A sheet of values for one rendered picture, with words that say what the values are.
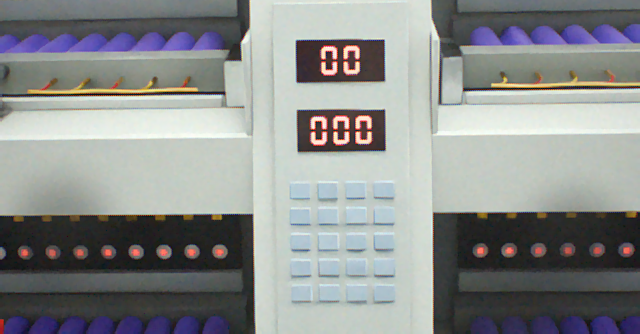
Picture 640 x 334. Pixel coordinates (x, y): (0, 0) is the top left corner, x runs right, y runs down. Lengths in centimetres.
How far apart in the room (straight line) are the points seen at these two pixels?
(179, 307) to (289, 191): 21
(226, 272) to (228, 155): 19
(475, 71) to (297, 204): 14
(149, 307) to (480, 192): 28
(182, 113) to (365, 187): 12
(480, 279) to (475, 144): 20
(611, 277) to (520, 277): 6
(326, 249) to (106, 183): 12
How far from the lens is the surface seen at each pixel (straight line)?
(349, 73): 46
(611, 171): 49
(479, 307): 64
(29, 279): 69
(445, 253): 67
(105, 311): 66
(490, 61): 53
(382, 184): 46
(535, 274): 66
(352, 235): 46
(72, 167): 49
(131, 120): 51
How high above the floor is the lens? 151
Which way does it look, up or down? 3 degrees down
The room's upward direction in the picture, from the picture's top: 1 degrees counter-clockwise
